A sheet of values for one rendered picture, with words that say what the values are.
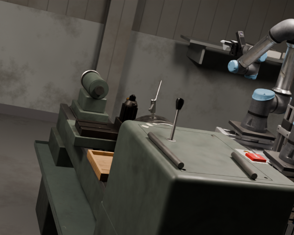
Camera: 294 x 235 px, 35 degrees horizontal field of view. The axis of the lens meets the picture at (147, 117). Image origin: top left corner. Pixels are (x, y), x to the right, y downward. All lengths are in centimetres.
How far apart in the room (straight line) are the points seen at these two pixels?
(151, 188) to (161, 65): 439
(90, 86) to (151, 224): 172
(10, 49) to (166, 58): 185
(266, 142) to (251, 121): 15
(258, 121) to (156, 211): 132
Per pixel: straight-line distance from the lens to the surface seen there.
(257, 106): 269
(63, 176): 304
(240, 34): 308
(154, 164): 155
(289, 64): 278
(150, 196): 156
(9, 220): 357
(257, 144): 274
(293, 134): 229
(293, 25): 270
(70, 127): 275
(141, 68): 583
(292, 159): 228
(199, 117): 617
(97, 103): 316
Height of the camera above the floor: 175
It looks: 14 degrees down
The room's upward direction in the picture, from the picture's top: 14 degrees clockwise
